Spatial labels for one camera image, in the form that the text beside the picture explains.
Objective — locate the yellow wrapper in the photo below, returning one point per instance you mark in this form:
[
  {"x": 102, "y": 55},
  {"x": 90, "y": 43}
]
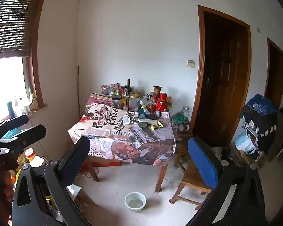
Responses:
[{"x": 156, "y": 125}]

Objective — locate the white tray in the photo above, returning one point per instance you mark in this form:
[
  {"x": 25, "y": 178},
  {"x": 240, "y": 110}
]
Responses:
[{"x": 148, "y": 121}]

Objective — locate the narrow dark wooden door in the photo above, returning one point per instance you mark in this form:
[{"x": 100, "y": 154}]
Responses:
[{"x": 274, "y": 70}]

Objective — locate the wooden chair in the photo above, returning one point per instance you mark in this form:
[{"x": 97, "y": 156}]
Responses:
[{"x": 193, "y": 176}]

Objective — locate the black garment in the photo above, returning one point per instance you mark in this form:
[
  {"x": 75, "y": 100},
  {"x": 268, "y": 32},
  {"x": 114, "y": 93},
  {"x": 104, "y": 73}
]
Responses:
[{"x": 261, "y": 131}]

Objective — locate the clear bottle with yellow label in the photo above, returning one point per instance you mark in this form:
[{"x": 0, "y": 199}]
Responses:
[{"x": 125, "y": 98}]

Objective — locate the foil ball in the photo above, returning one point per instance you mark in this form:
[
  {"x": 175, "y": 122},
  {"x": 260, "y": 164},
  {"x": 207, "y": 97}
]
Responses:
[{"x": 157, "y": 114}]

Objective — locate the green cloth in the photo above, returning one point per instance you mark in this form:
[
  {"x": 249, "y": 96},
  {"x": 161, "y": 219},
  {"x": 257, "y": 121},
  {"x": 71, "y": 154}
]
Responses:
[{"x": 179, "y": 119}]

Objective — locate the thin wooden stick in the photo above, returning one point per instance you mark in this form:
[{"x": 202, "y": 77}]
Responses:
[{"x": 79, "y": 91}]

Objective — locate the dark wine bottle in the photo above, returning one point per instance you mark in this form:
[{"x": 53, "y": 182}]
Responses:
[{"x": 129, "y": 87}]

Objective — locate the bamboo roller blind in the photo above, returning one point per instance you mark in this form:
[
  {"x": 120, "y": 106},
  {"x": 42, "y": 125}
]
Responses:
[{"x": 11, "y": 23}]

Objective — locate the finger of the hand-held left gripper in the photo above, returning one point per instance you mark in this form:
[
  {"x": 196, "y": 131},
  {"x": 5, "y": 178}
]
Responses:
[
  {"x": 16, "y": 122},
  {"x": 30, "y": 134}
]

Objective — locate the jar with black lid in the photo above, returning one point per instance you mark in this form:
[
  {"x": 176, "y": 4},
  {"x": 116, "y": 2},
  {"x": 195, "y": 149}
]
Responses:
[{"x": 117, "y": 103}]

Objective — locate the person's left hand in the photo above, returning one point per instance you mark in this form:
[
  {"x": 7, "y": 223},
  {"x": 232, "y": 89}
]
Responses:
[{"x": 9, "y": 186}]

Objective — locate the yellow oil bottle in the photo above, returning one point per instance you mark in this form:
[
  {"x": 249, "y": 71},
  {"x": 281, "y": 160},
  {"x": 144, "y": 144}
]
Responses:
[{"x": 30, "y": 156}]

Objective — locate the beige light switch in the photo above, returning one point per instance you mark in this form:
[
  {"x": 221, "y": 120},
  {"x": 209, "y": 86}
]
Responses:
[{"x": 191, "y": 63}]

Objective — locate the white rounded object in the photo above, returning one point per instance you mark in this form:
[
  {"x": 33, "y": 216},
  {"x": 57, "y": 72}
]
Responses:
[{"x": 127, "y": 119}]

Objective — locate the wooden table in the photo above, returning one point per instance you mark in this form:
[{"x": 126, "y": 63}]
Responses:
[{"x": 161, "y": 176}]

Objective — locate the dark blue lace cloth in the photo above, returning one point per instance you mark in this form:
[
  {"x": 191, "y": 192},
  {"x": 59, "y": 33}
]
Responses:
[{"x": 261, "y": 104}]

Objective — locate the wooden window frame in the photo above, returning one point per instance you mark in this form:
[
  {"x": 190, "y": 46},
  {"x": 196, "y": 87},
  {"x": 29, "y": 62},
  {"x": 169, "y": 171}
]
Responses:
[{"x": 36, "y": 75}]

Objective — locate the metal can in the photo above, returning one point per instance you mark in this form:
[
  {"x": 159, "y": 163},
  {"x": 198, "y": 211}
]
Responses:
[{"x": 143, "y": 124}]

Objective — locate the clear grain-filled bag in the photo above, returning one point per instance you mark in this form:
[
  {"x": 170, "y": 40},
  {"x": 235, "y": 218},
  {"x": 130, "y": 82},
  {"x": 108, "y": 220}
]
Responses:
[{"x": 134, "y": 103}]

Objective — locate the printed tablecloth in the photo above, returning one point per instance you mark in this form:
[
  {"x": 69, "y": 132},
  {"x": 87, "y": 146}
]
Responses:
[{"x": 103, "y": 131}]

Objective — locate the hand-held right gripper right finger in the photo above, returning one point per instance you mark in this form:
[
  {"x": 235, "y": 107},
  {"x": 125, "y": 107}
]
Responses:
[{"x": 202, "y": 162}]

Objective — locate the colourful snack packet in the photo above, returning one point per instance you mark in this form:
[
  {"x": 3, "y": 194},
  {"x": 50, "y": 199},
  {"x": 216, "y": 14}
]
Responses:
[{"x": 110, "y": 89}]

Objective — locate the dark blue bottle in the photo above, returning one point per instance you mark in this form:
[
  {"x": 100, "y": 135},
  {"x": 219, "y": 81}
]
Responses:
[{"x": 10, "y": 110}]

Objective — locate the white plastic bottle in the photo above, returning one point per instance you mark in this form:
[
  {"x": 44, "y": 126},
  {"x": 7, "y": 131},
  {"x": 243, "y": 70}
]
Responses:
[{"x": 18, "y": 106}]

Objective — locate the teal plastic bag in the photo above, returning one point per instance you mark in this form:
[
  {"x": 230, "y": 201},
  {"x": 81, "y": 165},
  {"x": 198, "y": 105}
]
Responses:
[{"x": 144, "y": 115}]

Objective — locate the green-capped bottle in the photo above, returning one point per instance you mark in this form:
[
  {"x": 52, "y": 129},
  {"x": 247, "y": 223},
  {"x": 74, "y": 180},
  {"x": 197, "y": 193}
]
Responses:
[{"x": 118, "y": 93}]

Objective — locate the brown paper cup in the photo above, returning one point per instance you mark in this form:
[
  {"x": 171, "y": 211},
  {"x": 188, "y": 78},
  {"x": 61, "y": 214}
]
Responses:
[{"x": 157, "y": 90}]

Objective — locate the red sauce bottle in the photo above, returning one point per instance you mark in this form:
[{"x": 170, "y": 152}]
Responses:
[{"x": 152, "y": 106}]

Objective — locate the tape roll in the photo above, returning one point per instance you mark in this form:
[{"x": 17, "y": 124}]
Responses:
[{"x": 185, "y": 127}]

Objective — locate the glass jar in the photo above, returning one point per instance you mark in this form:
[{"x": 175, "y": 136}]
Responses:
[{"x": 185, "y": 111}]

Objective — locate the light blue plastic bag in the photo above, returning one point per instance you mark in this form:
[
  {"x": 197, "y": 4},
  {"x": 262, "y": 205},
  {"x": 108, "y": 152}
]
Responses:
[{"x": 244, "y": 143}]

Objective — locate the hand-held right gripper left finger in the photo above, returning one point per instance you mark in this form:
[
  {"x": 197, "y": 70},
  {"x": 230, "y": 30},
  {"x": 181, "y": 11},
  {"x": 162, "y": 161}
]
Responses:
[{"x": 73, "y": 162}]

